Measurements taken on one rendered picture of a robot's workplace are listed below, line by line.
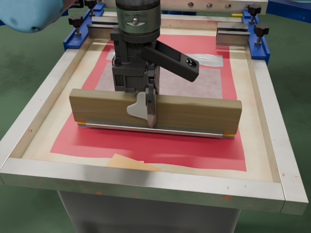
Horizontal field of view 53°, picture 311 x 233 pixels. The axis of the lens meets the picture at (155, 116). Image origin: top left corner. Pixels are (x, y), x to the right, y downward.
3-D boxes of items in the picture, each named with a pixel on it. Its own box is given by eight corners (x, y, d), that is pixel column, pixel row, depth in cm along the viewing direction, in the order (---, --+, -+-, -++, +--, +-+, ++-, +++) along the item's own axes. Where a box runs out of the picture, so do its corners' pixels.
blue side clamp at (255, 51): (264, 74, 91) (270, 53, 87) (247, 73, 92) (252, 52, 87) (252, 31, 114) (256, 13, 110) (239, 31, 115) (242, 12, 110)
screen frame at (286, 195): (302, 215, 54) (309, 202, 51) (-15, 183, 59) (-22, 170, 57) (250, 27, 114) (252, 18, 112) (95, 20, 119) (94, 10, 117)
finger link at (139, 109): (129, 125, 67) (127, 86, 62) (157, 127, 66) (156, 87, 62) (127, 133, 64) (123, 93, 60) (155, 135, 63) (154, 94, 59)
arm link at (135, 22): (162, -4, 54) (157, 13, 48) (163, 21, 57) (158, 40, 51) (121, -5, 55) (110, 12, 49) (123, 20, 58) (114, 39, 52)
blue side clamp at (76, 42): (82, 63, 96) (78, 42, 92) (66, 62, 97) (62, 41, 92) (105, 24, 119) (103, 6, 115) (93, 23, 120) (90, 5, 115)
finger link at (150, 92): (148, 106, 64) (147, 66, 60) (156, 107, 64) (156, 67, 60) (145, 117, 60) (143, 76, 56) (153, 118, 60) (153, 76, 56)
